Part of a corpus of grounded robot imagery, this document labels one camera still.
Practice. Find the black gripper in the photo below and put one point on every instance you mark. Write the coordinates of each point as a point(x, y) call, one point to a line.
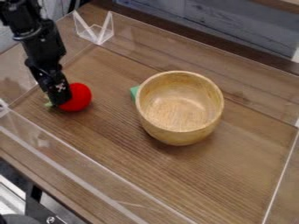
point(45, 49)

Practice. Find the red plush strawberry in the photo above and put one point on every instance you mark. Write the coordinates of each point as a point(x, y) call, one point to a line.
point(74, 99)

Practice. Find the wooden bowl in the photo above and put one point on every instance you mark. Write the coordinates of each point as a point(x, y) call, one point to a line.
point(179, 105)

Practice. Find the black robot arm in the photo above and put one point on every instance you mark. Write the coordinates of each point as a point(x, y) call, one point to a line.
point(21, 14)

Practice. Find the green block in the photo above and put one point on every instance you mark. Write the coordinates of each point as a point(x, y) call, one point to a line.
point(134, 92)

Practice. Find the clear acrylic corner bracket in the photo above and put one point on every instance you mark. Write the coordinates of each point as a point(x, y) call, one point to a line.
point(98, 34)

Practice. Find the black table leg bracket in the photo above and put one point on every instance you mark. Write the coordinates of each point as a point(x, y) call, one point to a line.
point(37, 210)

